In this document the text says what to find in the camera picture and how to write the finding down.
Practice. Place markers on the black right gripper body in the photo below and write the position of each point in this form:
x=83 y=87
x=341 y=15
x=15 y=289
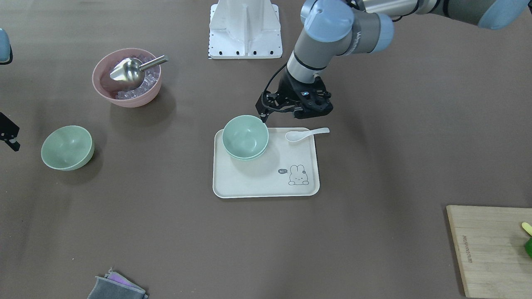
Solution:
x=9 y=133

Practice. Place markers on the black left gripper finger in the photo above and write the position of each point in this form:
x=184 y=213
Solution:
x=264 y=116

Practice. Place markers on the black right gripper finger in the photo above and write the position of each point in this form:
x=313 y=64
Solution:
x=12 y=143

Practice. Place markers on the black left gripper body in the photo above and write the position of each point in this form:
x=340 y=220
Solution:
x=287 y=90

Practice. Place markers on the green bowl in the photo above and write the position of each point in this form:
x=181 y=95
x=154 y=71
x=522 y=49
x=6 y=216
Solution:
x=245 y=153
x=68 y=148
x=245 y=131

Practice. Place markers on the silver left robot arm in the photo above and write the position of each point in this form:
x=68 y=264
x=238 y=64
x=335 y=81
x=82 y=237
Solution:
x=345 y=27

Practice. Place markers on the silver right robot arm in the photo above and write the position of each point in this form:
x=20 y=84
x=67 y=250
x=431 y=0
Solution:
x=6 y=55

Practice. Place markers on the white ceramic spoon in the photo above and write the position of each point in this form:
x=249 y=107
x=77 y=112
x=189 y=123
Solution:
x=296 y=136

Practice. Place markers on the green bowl on tray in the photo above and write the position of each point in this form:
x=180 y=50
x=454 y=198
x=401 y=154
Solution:
x=245 y=153

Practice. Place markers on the beige rabbit tray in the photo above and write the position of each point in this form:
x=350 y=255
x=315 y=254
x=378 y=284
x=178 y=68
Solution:
x=284 y=169

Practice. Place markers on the clear ice cubes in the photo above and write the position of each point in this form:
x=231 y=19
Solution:
x=128 y=92

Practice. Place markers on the metal ice scoop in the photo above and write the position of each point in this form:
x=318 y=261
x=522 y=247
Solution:
x=131 y=70

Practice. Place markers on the purple cloth under grey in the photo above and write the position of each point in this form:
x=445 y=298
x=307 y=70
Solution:
x=119 y=278

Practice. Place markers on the grey folded cloth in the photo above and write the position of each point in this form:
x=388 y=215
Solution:
x=106 y=288

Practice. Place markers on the wooden cutting board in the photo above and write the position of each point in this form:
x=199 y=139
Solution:
x=490 y=248

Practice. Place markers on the yellow plastic knife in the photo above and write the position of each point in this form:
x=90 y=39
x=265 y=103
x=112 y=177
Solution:
x=527 y=227

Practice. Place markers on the green lime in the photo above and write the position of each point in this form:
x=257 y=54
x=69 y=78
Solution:
x=528 y=247

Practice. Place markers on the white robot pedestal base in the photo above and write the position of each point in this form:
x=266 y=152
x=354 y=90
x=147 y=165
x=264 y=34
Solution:
x=244 y=29

